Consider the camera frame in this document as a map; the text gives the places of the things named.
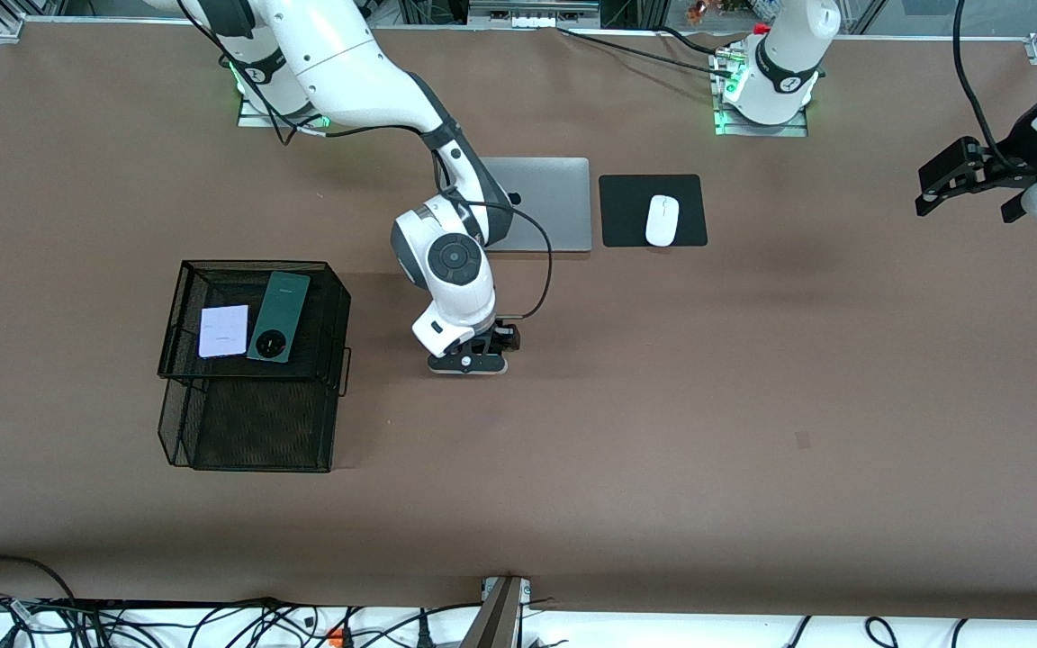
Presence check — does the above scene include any silver closed laptop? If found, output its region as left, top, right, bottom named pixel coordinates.
left=479, top=157, right=593, bottom=254

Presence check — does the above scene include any short black table cable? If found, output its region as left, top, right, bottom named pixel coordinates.
left=656, top=25, right=723, bottom=55

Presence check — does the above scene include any long black table cable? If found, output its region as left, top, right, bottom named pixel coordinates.
left=557, top=27, right=737, bottom=77

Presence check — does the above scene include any aluminium camera post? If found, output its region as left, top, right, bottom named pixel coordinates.
left=460, top=576, right=535, bottom=648

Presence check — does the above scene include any black mouse pad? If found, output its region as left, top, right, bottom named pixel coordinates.
left=599, top=174, right=709, bottom=248

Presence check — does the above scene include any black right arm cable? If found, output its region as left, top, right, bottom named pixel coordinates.
left=176, top=0, right=554, bottom=320

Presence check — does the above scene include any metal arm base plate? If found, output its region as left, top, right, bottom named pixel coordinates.
left=238, top=85, right=332, bottom=129
left=714, top=103, right=810, bottom=139

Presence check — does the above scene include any white computer mouse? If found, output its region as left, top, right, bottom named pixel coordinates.
left=645, top=194, right=681, bottom=248

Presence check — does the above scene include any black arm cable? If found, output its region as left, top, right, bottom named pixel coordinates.
left=176, top=0, right=554, bottom=320
left=951, top=0, right=1023, bottom=176

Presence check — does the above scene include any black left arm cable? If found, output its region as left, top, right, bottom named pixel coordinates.
left=951, top=0, right=1023, bottom=176

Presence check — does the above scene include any white power strip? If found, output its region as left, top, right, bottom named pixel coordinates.
left=467, top=3, right=602, bottom=30

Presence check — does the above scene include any black wire mesh basket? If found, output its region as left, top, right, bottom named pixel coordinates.
left=157, top=259, right=353, bottom=473

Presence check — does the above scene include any white Huawei phone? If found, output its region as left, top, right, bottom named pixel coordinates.
left=198, top=305, right=250, bottom=359

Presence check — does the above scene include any black cable tangle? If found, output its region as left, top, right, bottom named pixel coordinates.
left=0, top=589, right=573, bottom=648

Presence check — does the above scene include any green phone round camera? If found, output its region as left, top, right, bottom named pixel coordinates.
left=246, top=271, right=312, bottom=365

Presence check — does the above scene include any thick black arched cable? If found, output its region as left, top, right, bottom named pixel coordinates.
left=0, top=553, right=80, bottom=606

